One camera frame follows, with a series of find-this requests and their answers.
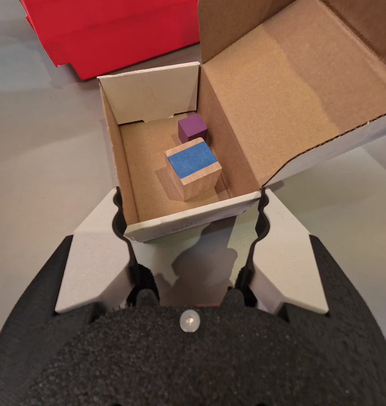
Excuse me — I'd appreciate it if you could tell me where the red plastic bin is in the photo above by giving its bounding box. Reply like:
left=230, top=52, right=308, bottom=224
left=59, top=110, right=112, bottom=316
left=19, top=0, right=201, bottom=81

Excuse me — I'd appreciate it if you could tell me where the purple cube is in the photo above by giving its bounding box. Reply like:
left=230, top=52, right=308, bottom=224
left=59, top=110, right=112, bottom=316
left=178, top=114, right=208, bottom=144

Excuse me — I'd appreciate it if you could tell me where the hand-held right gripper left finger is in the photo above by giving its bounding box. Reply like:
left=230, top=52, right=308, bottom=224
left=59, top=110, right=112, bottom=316
left=54, top=187, right=160, bottom=314

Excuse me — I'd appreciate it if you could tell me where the grey desk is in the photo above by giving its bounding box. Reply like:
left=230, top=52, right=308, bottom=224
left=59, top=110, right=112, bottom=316
left=0, top=0, right=386, bottom=349

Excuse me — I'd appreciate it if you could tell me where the wooden block blue face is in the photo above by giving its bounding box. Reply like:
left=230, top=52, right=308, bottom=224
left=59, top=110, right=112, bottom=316
left=164, top=138, right=222, bottom=201

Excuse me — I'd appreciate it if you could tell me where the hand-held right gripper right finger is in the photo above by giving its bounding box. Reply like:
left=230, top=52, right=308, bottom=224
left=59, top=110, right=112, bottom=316
left=233, top=187, right=329, bottom=315

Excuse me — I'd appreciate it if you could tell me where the white cardboard box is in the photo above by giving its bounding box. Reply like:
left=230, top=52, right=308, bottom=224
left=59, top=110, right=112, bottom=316
left=97, top=0, right=386, bottom=243

